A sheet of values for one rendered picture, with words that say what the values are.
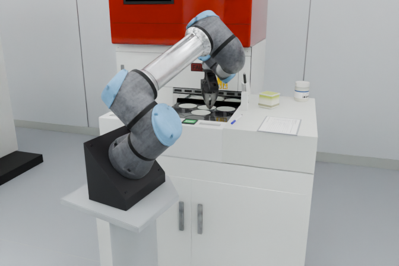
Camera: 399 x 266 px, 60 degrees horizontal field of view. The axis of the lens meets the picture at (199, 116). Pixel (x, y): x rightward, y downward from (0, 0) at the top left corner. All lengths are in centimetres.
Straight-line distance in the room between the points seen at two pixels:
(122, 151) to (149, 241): 34
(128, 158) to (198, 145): 40
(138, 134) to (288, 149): 58
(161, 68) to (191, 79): 91
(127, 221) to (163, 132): 27
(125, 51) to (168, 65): 105
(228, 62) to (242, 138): 30
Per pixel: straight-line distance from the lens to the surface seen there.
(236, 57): 125
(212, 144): 137
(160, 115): 99
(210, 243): 159
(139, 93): 102
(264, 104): 164
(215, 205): 148
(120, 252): 126
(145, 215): 107
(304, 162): 134
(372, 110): 351
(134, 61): 212
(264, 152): 134
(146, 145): 102
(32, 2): 447
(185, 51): 116
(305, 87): 180
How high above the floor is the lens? 139
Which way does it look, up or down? 16 degrees down
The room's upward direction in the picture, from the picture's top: straight up
